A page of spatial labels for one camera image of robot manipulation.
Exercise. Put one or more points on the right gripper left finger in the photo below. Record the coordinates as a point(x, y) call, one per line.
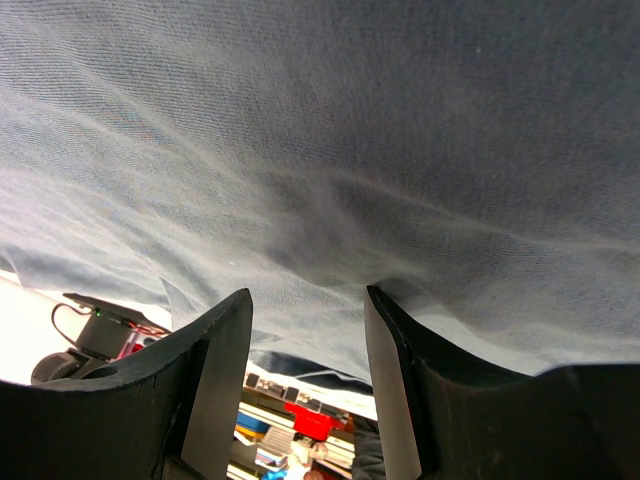
point(166, 412)

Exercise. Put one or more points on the teal blue t shirt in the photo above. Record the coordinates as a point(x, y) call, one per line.
point(476, 160)

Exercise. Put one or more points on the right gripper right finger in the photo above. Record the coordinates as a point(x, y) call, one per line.
point(444, 413)

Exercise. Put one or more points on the red box in background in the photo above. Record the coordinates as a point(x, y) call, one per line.
point(316, 426)

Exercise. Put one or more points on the blue box in background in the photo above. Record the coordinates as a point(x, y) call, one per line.
point(250, 426)

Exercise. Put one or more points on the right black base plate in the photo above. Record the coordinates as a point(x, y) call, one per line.
point(110, 309)

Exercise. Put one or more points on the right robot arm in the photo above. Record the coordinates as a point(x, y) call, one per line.
point(85, 345)

